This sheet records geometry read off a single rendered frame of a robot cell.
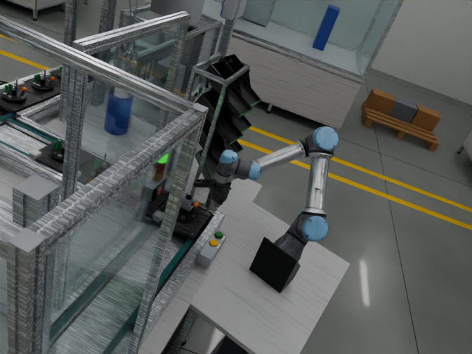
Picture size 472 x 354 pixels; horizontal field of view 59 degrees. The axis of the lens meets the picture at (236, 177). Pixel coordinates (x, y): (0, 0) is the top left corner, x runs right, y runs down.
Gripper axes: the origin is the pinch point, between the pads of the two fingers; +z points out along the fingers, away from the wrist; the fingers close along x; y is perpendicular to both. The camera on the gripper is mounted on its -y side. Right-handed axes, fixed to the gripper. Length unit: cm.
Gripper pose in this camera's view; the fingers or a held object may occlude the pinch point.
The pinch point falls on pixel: (206, 208)
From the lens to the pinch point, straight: 211.7
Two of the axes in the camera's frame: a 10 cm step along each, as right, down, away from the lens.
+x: 3.4, -4.5, 8.3
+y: 9.0, 4.2, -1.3
